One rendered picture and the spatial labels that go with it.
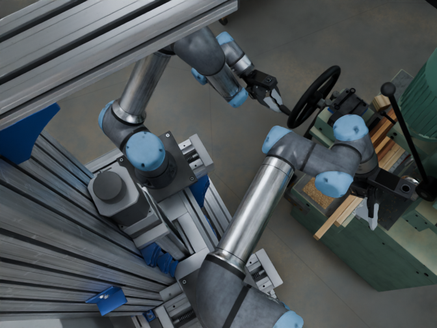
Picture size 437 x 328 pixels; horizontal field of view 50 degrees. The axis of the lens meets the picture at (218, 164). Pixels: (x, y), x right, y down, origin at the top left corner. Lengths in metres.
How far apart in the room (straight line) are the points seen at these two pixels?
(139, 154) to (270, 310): 0.72
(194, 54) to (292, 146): 0.39
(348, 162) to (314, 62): 1.76
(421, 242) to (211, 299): 0.96
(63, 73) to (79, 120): 2.30
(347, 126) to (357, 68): 1.73
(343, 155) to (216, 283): 0.41
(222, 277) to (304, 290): 1.49
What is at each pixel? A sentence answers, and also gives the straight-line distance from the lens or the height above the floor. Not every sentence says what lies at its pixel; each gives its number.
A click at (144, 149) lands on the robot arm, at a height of 1.05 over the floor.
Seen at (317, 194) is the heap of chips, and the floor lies 0.92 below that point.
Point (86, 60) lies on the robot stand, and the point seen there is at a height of 2.03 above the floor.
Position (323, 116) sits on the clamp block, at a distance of 1.63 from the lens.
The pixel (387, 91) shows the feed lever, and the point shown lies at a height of 1.42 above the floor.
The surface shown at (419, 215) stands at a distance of 1.48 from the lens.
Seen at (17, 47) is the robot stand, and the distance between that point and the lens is 0.53.
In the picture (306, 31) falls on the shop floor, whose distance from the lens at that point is 2.92.
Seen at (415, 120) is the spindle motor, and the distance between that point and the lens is 1.34.
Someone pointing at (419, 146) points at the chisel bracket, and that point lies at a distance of 1.54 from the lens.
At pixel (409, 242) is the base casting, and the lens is 1.75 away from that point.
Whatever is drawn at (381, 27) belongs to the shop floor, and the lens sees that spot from 3.03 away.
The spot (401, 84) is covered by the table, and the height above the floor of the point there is 0.90.
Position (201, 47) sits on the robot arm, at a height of 1.33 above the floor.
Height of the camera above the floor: 2.44
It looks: 73 degrees down
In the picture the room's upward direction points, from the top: 9 degrees counter-clockwise
